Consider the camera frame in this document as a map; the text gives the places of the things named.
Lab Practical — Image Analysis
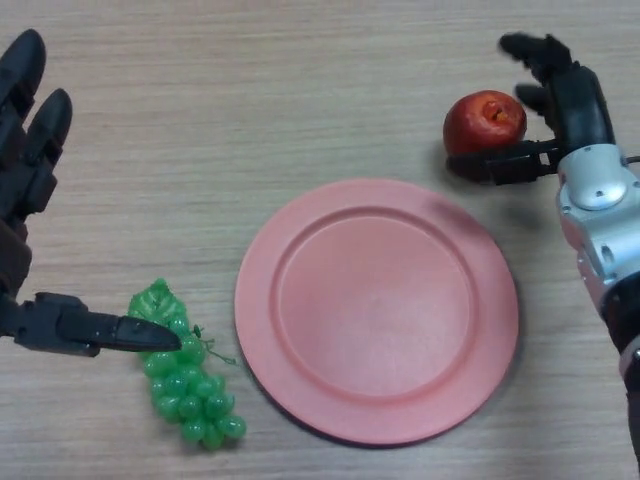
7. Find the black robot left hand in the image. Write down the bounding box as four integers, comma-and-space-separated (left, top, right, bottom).
0, 28, 182, 359

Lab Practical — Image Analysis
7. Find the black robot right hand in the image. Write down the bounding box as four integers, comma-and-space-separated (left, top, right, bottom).
446, 32, 617, 186

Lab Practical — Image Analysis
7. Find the red apple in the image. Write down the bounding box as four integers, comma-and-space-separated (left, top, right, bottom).
442, 89, 528, 158

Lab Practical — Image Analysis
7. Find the pink round plate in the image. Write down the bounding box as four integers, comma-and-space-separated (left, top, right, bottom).
233, 178, 520, 446

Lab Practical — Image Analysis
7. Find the green grape bunch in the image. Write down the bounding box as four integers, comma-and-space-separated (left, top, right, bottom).
126, 278, 247, 451

